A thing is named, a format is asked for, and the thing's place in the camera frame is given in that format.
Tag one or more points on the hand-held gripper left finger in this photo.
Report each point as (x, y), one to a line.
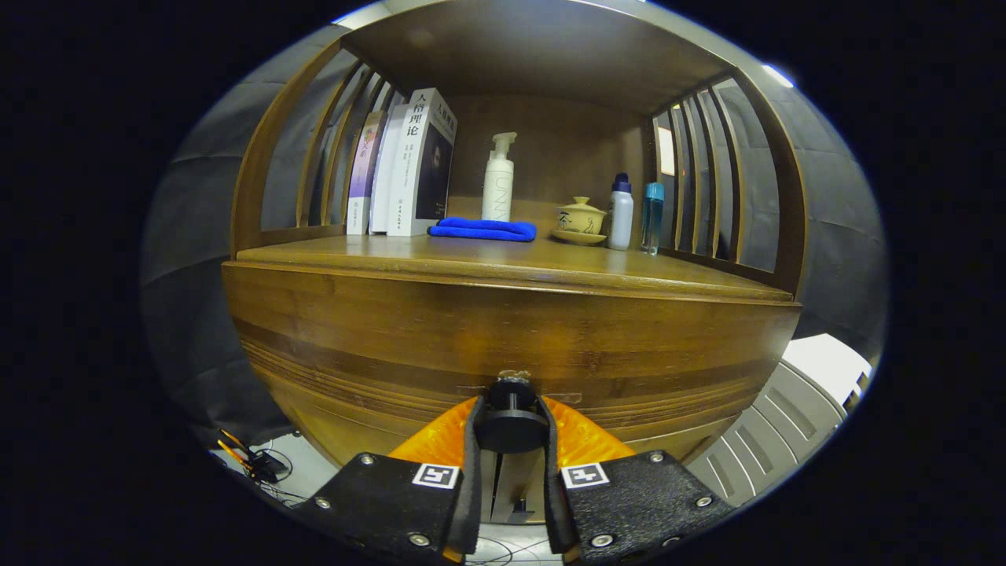
(473, 487)

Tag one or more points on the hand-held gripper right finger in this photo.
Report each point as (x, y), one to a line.
(552, 495)

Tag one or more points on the black drawer knob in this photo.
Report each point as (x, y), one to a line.
(511, 431)

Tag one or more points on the wooden drawer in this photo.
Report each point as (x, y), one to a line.
(471, 330)

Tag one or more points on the wooden countertop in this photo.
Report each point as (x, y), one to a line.
(487, 255)

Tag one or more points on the brown wooden cabinet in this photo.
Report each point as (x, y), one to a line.
(550, 55)

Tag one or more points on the blue folded cloth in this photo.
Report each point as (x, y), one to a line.
(483, 230)

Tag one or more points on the beige lidded tea cup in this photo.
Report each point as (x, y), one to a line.
(581, 218)

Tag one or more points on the white bottle with blue cap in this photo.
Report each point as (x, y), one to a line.
(620, 216)

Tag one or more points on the clear teal bottle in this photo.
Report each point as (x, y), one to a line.
(651, 220)

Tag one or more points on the white pump bottle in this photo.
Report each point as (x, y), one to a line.
(497, 189)

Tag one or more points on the thin white book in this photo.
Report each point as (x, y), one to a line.
(385, 181)

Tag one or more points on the white book with dark cover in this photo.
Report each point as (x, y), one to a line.
(405, 173)

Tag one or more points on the purple book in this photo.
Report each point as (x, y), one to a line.
(363, 173)

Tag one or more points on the small ceiling light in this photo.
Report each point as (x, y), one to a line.
(778, 76)

